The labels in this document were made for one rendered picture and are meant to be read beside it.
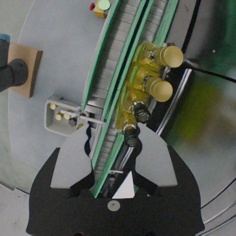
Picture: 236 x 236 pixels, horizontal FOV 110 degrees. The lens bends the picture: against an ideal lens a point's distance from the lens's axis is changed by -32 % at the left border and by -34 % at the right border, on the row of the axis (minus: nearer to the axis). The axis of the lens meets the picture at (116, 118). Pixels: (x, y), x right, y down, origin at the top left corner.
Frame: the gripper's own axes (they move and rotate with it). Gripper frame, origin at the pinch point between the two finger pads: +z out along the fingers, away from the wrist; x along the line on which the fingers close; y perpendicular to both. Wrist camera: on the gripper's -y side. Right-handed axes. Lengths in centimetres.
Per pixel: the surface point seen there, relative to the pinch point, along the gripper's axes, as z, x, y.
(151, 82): 8.1, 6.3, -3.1
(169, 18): 25.7, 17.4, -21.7
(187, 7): 34, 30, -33
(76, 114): 25.2, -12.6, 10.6
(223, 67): 7.4, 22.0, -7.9
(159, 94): 5.9, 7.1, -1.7
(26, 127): 47, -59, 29
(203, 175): -1.5, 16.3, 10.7
